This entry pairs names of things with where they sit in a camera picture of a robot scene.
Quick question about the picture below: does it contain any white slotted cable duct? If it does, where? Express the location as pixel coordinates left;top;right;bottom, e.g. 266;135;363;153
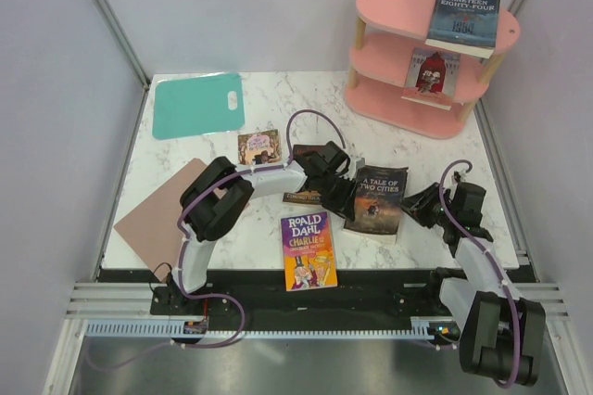
85;317;460;340

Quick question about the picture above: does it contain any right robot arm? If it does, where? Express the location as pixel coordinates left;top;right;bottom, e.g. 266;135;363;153
400;182;546;387

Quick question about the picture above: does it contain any Hamlet red cover book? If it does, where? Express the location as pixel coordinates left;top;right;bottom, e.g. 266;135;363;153
402;47;461;110

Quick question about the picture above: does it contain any purple illustrated children's book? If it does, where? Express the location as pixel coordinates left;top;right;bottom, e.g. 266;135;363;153
237;129;282;165

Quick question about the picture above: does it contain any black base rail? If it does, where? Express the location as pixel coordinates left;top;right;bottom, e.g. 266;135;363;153
150;270;452;330

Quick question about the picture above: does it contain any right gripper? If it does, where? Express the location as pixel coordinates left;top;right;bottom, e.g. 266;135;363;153
395;182;456;229

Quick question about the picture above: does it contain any brown cardboard file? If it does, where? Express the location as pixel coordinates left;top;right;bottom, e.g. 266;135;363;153
115;159;206;271

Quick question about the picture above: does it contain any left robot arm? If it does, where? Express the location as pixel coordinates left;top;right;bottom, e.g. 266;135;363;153
170;142;357;314

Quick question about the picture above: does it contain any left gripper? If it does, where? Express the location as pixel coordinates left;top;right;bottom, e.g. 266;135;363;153
318;173;360;223

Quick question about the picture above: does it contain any Nineteen Eighty-Four book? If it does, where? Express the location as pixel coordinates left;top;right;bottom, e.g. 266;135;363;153
425;0;500;58

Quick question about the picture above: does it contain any dark orange Edward Bulane book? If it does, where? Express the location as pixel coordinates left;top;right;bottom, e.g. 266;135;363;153
283;144;322;206

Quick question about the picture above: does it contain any pink three-tier shelf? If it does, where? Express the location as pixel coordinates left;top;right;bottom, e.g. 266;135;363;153
345;0;520;139

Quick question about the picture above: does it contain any A Tale of Two Cities book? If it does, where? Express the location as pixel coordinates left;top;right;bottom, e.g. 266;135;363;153
343;165;408;244

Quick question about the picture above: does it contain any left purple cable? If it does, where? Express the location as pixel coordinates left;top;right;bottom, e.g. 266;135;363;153
82;109;347;371

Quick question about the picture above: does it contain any Roald Dahl Charlie book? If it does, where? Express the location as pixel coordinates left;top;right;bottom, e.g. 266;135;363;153
281;211;338;292

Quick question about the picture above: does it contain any teal plastic file folder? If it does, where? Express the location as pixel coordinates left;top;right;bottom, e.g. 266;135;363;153
152;73;246;140

